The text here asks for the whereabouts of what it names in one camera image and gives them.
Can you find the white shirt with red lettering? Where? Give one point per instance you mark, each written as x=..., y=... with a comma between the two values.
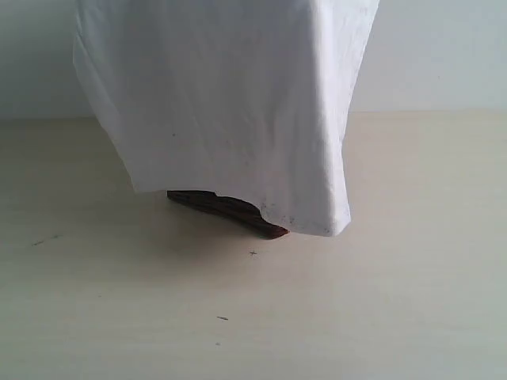
x=246, y=100

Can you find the brown wicker laundry basket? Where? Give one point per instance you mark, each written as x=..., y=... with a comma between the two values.
x=236, y=210

